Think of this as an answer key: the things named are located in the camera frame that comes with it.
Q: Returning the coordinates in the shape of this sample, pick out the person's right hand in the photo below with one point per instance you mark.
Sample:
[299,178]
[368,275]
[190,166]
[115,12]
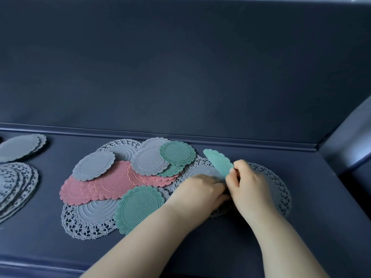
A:
[252,196]

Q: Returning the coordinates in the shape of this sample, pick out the person's left hand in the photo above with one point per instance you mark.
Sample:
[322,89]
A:
[197,196]

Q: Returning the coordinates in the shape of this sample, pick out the green coaster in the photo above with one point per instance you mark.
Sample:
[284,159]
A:
[218,163]
[139,208]

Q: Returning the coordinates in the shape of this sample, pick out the mixed pile of coasters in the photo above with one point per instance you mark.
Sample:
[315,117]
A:
[110,179]

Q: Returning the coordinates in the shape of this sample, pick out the person's right forearm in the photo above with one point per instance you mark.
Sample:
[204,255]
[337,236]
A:
[287,249]

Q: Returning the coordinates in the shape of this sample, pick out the person's left forearm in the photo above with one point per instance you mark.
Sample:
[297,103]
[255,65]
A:
[139,246]

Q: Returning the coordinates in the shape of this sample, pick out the dark blue shelf board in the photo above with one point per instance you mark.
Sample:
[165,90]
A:
[318,228]

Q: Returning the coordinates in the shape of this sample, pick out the dark blue shelving unit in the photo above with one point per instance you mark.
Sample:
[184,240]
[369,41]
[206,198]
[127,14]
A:
[359,188]

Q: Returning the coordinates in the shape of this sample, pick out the clear shelf edge rail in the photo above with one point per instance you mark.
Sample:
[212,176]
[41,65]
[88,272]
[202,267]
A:
[29,269]

